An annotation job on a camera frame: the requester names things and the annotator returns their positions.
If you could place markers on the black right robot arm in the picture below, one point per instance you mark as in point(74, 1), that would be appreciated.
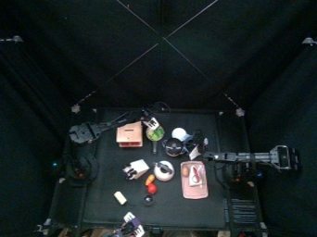
point(248, 157)

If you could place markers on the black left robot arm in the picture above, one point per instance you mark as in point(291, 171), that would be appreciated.
point(85, 132)

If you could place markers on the white barcode tag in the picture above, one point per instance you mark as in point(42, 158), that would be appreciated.
point(152, 123)
point(195, 152)

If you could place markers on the green toy vegetables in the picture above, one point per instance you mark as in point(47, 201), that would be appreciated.
point(156, 133)

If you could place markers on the tan oval toy food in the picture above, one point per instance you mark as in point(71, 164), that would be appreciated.
point(187, 171)

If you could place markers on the red toy piece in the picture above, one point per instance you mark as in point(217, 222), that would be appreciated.
point(196, 176)

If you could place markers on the pink wooden toy toaster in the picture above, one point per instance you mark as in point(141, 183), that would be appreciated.
point(129, 134)

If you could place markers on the black pot with lid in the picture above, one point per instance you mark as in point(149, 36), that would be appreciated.
point(173, 147)

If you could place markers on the white flat slab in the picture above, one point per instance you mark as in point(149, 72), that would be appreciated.
point(192, 182)

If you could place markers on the white round bowl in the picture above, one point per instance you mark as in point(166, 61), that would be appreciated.
point(180, 133)

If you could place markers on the grey frying pan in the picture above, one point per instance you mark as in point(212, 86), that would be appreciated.
point(154, 146)

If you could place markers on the pink cutting board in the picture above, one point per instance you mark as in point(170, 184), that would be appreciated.
point(195, 193)

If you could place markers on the orange toy carrot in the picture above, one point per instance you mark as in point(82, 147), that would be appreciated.
point(150, 180)

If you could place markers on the red toy apple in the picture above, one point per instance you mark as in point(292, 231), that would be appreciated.
point(153, 189)

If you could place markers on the small steel measuring cup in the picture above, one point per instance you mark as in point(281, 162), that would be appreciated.
point(148, 200)

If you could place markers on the black ribbed panel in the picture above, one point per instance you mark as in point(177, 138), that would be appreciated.
point(244, 211)

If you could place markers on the pale yellow butter block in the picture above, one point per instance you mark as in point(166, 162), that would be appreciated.
point(120, 197)

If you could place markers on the white purple packaging card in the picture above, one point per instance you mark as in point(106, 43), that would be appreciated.
point(132, 227)

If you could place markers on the silver frame bracket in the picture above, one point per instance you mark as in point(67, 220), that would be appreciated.
point(75, 108)
point(17, 39)
point(308, 40)
point(45, 227)
point(240, 112)

